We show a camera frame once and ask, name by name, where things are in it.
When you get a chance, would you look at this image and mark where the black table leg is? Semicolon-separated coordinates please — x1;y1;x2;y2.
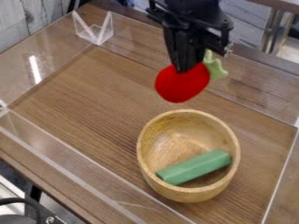
29;185;43;201

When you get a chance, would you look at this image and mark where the red plush fruit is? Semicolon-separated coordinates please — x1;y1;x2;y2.
154;48;230;104

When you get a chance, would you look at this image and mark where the clear acrylic corner bracket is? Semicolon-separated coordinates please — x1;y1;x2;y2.
71;11;114;46

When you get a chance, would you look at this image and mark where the clear acrylic front wall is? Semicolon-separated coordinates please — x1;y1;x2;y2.
0;101;195;224

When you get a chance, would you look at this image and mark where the metal stand in background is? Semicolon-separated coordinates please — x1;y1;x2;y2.
262;9;295;55

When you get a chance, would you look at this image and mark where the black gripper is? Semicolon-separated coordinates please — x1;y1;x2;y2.
146;0;234;73

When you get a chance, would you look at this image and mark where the wooden bowl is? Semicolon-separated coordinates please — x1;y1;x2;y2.
136;109;240;203

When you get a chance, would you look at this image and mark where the green rectangular block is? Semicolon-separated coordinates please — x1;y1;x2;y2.
155;150;231;186

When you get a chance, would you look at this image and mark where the black cable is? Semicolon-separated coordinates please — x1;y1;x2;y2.
0;196;44;224

